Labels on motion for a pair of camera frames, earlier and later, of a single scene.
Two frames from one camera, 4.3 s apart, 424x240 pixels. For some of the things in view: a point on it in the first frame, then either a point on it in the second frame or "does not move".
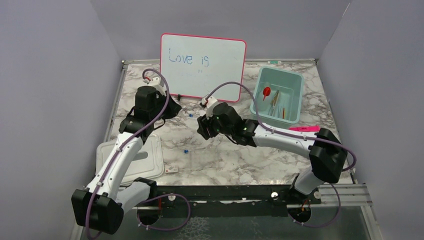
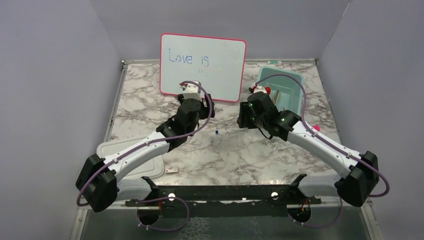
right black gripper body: x=212 y=125 -> x=248 y=119
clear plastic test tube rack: x=204 y=159 -> x=215 y=143
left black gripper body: x=169 y=112 -> x=204 y=110
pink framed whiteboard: x=194 y=65 does not move
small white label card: x=171 y=169 does not move
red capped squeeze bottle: x=266 y=92 does not move
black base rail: x=243 y=201 does not move
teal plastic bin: x=279 y=93 does not move
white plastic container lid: x=149 y=163 does not move
